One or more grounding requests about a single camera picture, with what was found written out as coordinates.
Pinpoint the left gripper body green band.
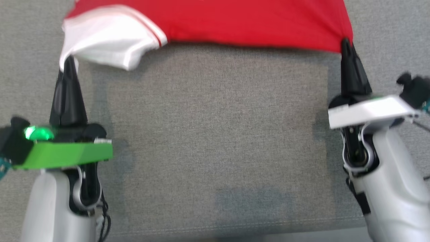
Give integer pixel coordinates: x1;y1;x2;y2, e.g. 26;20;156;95
13;124;113;169

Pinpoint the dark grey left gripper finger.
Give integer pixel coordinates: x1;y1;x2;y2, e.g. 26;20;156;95
62;56;88;126
49;56;71;126

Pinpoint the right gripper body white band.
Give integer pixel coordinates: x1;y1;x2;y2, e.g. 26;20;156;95
328;94;420;130

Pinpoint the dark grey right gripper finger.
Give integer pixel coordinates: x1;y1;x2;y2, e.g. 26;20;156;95
349;45;373;95
340;38;353;96

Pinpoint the red shorts white trim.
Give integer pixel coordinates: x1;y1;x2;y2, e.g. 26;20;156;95
60;0;354;72

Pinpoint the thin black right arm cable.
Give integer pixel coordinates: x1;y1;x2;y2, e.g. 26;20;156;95
412;121;430;133

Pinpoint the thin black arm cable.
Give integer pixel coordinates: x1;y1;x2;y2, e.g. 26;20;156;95
412;121;430;133
96;192;111;242

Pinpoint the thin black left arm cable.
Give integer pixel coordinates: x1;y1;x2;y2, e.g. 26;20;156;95
96;192;111;242

